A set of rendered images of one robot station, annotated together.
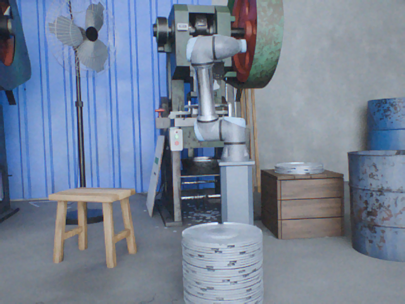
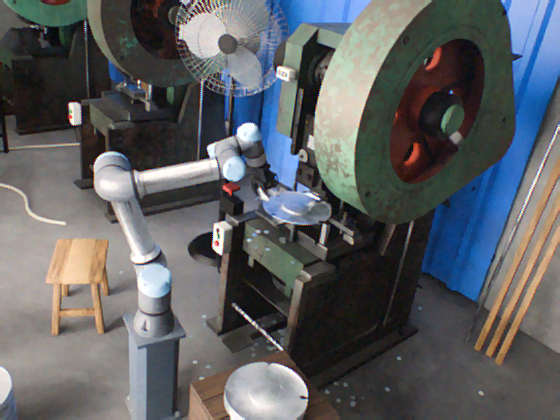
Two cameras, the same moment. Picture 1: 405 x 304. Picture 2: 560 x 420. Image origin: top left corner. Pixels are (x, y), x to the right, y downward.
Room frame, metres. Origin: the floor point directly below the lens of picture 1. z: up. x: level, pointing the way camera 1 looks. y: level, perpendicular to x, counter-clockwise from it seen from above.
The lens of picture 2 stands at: (1.52, -1.70, 1.81)
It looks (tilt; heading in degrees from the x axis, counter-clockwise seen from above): 27 degrees down; 58
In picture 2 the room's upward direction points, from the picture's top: 8 degrees clockwise
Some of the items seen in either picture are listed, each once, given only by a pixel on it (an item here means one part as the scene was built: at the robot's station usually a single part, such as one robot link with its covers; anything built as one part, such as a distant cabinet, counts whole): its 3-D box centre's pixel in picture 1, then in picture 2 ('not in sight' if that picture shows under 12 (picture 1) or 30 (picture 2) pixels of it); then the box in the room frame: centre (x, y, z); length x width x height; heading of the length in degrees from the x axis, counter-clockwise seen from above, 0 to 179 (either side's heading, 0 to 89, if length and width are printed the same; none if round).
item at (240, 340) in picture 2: (208, 198); (277, 326); (2.65, -0.03, 0.14); 0.59 x 0.10 x 0.05; 12
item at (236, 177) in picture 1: (236, 202); (153, 368); (2.00, -0.17, 0.23); 0.19 x 0.19 x 0.45; 1
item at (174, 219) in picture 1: (164, 153); (292, 231); (2.86, 0.29, 0.45); 0.92 x 0.12 x 0.90; 12
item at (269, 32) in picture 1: (240, 36); (426, 100); (2.95, -0.31, 1.33); 1.03 x 0.28 x 0.82; 12
